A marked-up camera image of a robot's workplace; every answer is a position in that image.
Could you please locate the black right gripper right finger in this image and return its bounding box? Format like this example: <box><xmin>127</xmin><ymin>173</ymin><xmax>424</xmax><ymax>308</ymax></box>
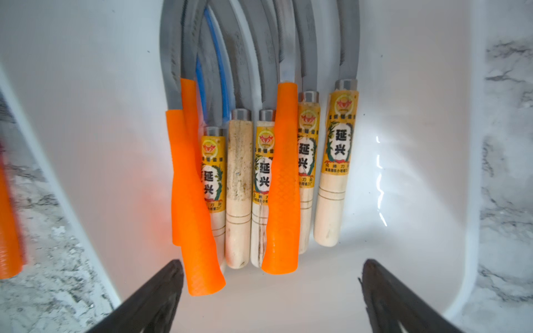
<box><xmin>359</xmin><ymin>259</ymin><xmax>460</xmax><ymax>332</ymax></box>

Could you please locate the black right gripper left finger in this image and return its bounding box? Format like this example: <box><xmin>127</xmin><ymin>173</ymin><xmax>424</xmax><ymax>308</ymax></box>
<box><xmin>89</xmin><ymin>259</ymin><xmax>185</xmax><ymax>332</ymax></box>

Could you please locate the plain wooden handle sickle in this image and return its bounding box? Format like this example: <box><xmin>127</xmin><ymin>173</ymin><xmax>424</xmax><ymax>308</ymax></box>
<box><xmin>210</xmin><ymin>1</ymin><xmax>253</xmax><ymax>269</ymax></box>

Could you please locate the labelled wooden handle sickle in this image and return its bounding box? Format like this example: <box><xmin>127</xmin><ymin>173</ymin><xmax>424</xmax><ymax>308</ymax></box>
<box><xmin>294</xmin><ymin>1</ymin><xmax>321</xmax><ymax>254</ymax></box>

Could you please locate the white plastic storage tray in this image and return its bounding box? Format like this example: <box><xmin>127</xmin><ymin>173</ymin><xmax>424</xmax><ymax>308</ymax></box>
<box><xmin>1</xmin><ymin>1</ymin><xmax>485</xmax><ymax>332</ymax></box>

